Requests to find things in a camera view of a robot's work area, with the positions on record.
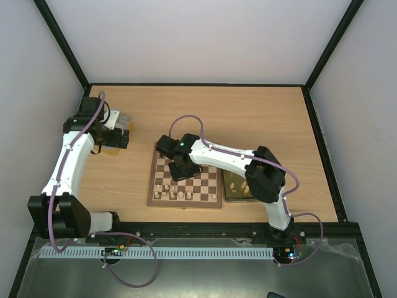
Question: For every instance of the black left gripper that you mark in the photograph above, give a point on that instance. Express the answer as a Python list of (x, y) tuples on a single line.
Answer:
[(116, 141)]

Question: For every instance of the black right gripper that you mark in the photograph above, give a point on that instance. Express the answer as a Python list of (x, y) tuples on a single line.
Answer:
[(181, 172)]

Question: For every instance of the wooden chess board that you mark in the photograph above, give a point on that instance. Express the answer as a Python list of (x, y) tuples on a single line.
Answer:
[(202, 187)]

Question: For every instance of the gold interior green tin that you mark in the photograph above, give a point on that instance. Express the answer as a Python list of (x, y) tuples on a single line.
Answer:
[(237, 194)]

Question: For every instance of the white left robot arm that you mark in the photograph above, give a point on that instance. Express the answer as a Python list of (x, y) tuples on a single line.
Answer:
[(57, 211)]

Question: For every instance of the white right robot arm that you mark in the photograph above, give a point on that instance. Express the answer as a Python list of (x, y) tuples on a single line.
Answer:
[(264, 175)]

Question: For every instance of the silver interior yellow tin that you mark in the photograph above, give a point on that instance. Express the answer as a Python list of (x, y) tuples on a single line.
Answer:
[(118, 120)]

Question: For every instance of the dark phone corner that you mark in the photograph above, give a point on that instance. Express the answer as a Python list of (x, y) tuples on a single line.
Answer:
[(274, 295)]

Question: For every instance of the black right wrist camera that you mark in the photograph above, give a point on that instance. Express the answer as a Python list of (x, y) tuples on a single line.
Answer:
[(166, 145)]

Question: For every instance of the white slotted cable duct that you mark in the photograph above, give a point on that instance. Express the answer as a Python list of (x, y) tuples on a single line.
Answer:
[(161, 253)]

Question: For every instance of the black mounting rail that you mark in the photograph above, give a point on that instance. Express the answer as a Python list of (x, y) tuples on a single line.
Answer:
[(256, 233)]

